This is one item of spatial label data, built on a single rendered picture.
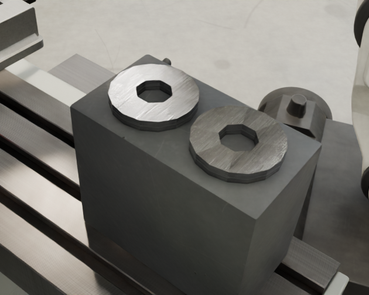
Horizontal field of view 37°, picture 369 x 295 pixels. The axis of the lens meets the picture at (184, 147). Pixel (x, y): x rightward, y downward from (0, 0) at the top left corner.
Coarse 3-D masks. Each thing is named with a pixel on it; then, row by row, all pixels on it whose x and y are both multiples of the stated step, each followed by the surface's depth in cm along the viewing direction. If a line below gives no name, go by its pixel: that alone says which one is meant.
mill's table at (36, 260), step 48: (0, 96) 84; (48, 96) 83; (0, 144) 79; (48, 144) 76; (0, 192) 72; (48, 192) 70; (0, 240) 64; (48, 240) 65; (96, 240) 65; (48, 288) 62; (96, 288) 60; (144, 288) 61; (288, 288) 62; (336, 288) 63
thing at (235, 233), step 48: (96, 96) 55; (144, 96) 55; (192, 96) 54; (96, 144) 54; (144, 144) 50; (192, 144) 49; (240, 144) 51; (288, 144) 51; (96, 192) 60; (144, 192) 54; (192, 192) 48; (240, 192) 47; (288, 192) 49; (144, 240) 59; (192, 240) 53; (240, 240) 48; (288, 240) 61; (192, 288) 58; (240, 288) 53
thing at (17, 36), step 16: (0, 0) 89; (16, 0) 89; (0, 16) 85; (16, 16) 86; (32, 16) 89; (0, 32) 85; (16, 32) 88; (32, 32) 90; (0, 48) 86; (16, 48) 88; (32, 48) 90; (0, 64) 86
